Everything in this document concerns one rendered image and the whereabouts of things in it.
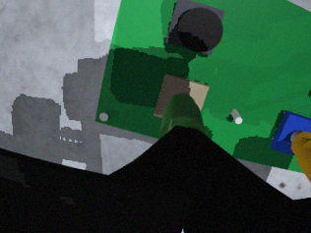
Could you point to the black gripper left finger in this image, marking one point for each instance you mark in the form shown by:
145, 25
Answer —
144, 196

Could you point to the green circuit board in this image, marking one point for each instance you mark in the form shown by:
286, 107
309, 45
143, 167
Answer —
237, 70

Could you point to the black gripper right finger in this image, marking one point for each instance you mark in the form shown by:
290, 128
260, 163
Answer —
228, 198

